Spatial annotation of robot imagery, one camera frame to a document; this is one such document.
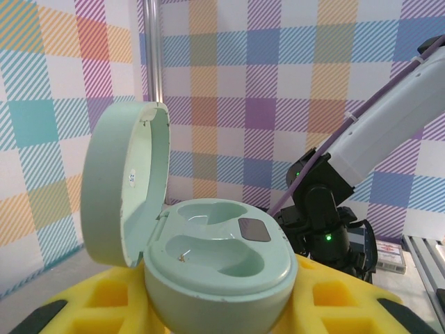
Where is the playing card box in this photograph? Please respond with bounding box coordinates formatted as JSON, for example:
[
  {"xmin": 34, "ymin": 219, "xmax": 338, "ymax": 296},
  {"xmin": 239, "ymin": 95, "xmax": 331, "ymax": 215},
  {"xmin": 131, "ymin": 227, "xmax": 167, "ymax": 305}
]
[{"xmin": 377, "ymin": 239, "xmax": 407, "ymax": 275}]

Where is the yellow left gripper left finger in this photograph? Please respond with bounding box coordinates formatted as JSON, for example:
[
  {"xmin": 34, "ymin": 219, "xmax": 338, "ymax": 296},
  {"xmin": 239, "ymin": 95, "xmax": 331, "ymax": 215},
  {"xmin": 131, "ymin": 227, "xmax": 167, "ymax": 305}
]
[{"xmin": 0, "ymin": 264, "xmax": 171, "ymax": 334}]

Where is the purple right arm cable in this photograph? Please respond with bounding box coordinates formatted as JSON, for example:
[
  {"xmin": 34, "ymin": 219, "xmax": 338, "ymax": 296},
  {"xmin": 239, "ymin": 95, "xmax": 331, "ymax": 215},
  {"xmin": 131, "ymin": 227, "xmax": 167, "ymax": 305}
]
[{"xmin": 267, "ymin": 34, "xmax": 445, "ymax": 215}]

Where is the aluminium mounting rail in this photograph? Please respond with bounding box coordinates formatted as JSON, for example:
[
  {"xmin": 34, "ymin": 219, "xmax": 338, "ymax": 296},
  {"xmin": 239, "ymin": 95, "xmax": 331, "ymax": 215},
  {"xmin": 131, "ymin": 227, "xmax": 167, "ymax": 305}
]
[{"xmin": 403, "ymin": 233, "xmax": 445, "ymax": 314}]

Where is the aluminium frame post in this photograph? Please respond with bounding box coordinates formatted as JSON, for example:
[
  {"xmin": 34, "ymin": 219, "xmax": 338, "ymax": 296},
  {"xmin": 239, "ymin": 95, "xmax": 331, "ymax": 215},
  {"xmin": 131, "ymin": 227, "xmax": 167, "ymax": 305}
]
[{"xmin": 144, "ymin": 0, "xmax": 167, "ymax": 104}]

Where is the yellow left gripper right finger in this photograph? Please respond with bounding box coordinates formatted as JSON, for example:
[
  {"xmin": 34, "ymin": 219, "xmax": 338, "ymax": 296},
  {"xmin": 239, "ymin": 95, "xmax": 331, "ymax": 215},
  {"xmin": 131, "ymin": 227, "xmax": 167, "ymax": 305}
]
[{"xmin": 267, "ymin": 253, "xmax": 445, "ymax": 334}]

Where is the mint green earbud charging case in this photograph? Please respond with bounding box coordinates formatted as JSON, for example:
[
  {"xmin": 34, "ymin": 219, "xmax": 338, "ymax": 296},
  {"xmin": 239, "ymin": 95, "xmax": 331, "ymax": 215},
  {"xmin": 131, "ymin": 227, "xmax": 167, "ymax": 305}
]
[{"xmin": 80, "ymin": 100, "xmax": 300, "ymax": 334}]

